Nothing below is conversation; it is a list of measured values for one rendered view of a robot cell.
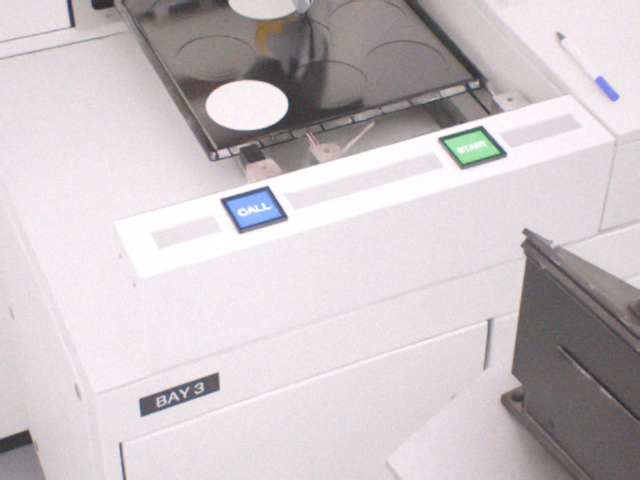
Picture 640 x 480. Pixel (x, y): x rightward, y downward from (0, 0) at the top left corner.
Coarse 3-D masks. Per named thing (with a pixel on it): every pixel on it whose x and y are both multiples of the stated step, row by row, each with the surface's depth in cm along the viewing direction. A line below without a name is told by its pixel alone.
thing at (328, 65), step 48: (144, 0) 184; (192, 0) 184; (336, 0) 184; (384, 0) 184; (192, 48) 176; (240, 48) 176; (288, 48) 176; (336, 48) 175; (384, 48) 176; (432, 48) 175; (192, 96) 168; (288, 96) 168; (336, 96) 168; (384, 96) 168
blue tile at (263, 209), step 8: (264, 192) 144; (240, 200) 143; (248, 200) 143; (256, 200) 143; (264, 200) 143; (232, 208) 142; (240, 208) 142; (248, 208) 142; (256, 208) 142; (264, 208) 142; (272, 208) 142; (240, 216) 141; (248, 216) 141; (256, 216) 141; (264, 216) 141; (272, 216) 141; (280, 216) 141; (240, 224) 140; (248, 224) 140
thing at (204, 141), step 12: (120, 0) 183; (120, 12) 181; (132, 24) 179; (144, 36) 177; (144, 48) 175; (156, 60) 173; (156, 72) 172; (168, 84) 169; (180, 96) 167; (180, 108) 166; (192, 120) 163; (192, 132) 163; (204, 132) 162; (204, 144) 160
